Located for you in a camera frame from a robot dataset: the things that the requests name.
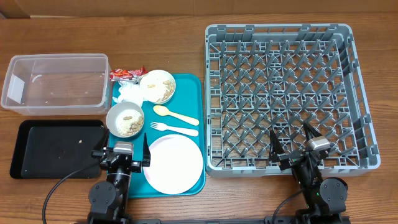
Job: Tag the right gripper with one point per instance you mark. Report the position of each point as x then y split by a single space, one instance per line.
276 153

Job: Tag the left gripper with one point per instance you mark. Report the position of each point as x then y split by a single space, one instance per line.
137 165

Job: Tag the grey bowl with rice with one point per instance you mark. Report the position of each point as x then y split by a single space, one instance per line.
125 119

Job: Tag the white plastic fork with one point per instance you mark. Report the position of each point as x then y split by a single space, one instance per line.
164 127

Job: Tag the pink round plate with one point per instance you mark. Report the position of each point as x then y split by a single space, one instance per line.
176 164

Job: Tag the yellow plastic spoon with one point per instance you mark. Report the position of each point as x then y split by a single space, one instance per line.
164 111

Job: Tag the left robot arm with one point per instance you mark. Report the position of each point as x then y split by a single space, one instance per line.
109 198

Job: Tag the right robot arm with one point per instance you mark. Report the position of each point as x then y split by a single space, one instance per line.
325 198

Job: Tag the grey dishwasher rack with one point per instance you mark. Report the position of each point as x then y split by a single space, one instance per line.
276 77

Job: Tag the teal serving tray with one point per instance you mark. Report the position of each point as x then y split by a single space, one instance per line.
187 100

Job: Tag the crumpled white napkin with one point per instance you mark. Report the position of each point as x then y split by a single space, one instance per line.
131 92

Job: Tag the white bowl with nuts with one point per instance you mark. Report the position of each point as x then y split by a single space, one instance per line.
158 86

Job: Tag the red snack wrapper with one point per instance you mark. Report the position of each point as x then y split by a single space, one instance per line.
120 75

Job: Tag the black tray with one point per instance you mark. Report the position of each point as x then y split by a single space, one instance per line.
52 149

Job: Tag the clear plastic bin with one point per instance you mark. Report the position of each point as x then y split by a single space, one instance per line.
57 84

